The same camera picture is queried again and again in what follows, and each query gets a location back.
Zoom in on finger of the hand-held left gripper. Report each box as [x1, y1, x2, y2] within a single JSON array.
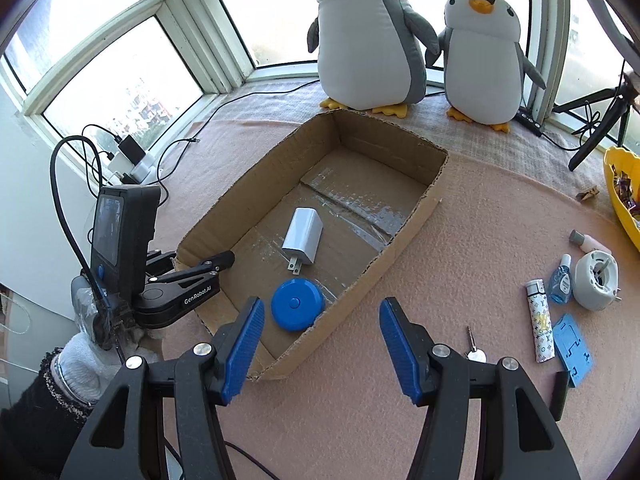
[[145, 248, 179, 277], [146, 251, 235, 287]]

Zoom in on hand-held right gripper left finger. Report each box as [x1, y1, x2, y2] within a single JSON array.
[[59, 296, 266, 480]]

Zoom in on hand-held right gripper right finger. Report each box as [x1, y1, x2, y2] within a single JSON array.
[[378, 298, 583, 480]]

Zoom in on silver key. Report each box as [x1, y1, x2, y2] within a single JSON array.
[[465, 326, 487, 364]]

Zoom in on patterned white lighter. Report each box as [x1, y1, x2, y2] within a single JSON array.
[[525, 280, 556, 363]]

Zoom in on small black object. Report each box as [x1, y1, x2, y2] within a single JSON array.
[[550, 370, 571, 411]]

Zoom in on cardboard box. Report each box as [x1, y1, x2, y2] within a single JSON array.
[[172, 108, 449, 383]]

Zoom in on white round device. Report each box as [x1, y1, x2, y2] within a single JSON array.
[[572, 250, 623, 311]]

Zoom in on person's left forearm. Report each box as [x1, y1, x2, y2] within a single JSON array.
[[0, 355, 103, 480]]

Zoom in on person's left hand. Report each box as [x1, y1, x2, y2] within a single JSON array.
[[49, 329, 165, 409]]

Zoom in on blue round tape measure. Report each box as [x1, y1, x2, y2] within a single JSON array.
[[270, 280, 326, 332]]

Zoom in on white power strip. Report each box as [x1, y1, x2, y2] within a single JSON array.
[[107, 152, 158, 186]]

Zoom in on black power adapter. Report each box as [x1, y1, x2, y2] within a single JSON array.
[[118, 135, 147, 161]]

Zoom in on pink blanket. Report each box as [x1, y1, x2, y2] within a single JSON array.
[[125, 77, 640, 480]]

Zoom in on small blue bottle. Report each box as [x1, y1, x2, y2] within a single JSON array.
[[547, 254, 573, 305]]

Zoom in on blue phone stand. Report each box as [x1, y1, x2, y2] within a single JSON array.
[[552, 313, 597, 388]]

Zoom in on pink bottle with grey cap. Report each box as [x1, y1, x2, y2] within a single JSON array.
[[570, 230, 612, 256]]

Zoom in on yellow bowl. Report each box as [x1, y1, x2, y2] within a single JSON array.
[[602, 146, 640, 253]]

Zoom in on wrapped candies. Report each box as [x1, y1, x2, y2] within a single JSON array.
[[615, 170, 640, 221]]

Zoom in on large penguin plush toy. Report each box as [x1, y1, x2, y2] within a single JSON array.
[[306, 0, 441, 120]]

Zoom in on black tripod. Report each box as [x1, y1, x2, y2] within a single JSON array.
[[552, 72, 640, 172]]

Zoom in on small penguin plush toy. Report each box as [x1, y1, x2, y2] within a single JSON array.
[[425, 0, 547, 133]]

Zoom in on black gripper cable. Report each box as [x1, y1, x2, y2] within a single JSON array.
[[50, 136, 110, 306]]

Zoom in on black cable with loose plug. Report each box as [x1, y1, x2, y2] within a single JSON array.
[[155, 136, 201, 182]]

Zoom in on white wall charger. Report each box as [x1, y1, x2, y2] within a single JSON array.
[[281, 207, 325, 276]]

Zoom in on black adapter cable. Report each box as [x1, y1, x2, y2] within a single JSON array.
[[82, 124, 123, 144]]

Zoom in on long black cable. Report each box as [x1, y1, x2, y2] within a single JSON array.
[[197, 78, 321, 131]]

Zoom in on white window frame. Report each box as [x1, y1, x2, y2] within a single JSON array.
[[0, 0, 571, 181]]

